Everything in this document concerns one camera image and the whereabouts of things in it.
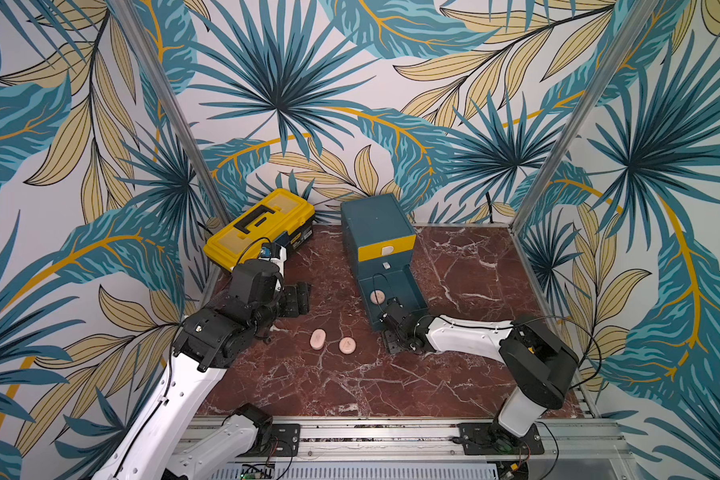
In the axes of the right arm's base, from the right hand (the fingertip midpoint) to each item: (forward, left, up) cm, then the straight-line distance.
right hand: (395, 337), depth 91 cm
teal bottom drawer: (+19, -4, 0) cm, 19 cm away
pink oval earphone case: (-1, +23, +2) cm, 23 cm away
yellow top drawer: (+19, +2, +20) cm, 27 cm away
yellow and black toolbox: (+34, +35, +18) cm, 52 cm away
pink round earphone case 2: (-3, +14, +2) cm, 15 cm away
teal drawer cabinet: (+21, +5, +23) cm, 32 cm away
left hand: (-2, +25, +29) cm, 39 cm away
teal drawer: (+20, +2, +11) cm, 23 cm away
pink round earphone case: (+13, +5, +2) cm, 14 cm away
